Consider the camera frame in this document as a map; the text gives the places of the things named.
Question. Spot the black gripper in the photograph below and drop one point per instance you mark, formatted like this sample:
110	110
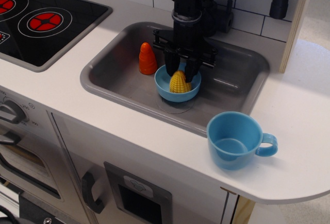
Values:
187	42

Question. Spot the yellow toy corn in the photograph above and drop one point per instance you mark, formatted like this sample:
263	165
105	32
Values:
178	83

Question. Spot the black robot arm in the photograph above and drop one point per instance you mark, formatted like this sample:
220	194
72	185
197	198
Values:
192	22

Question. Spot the light blue bowl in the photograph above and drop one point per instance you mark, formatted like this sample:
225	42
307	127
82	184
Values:
162	80

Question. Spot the grey toy sink basin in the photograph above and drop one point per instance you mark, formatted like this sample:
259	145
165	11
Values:
233	84

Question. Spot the orange toy carrot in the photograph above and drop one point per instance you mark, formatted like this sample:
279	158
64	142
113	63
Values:
147	60

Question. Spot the black toy faucet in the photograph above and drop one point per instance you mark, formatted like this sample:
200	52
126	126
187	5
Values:
252	16

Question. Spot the blue plastic cup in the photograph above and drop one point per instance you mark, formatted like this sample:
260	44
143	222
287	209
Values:
235	138

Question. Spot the grey dishwasher panel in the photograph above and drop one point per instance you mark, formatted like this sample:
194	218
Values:
138	197

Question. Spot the black toy stovetop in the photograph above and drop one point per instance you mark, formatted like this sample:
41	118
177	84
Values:
37	33

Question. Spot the grey oven knob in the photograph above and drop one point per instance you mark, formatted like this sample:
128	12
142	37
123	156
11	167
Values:
11	112

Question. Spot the toy oven door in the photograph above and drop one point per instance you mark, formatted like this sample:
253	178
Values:
24	163

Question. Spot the wooden side post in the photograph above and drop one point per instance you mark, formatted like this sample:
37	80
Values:
297	22

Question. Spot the black cabinet door handle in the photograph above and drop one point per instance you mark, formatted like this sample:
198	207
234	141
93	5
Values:
87	184

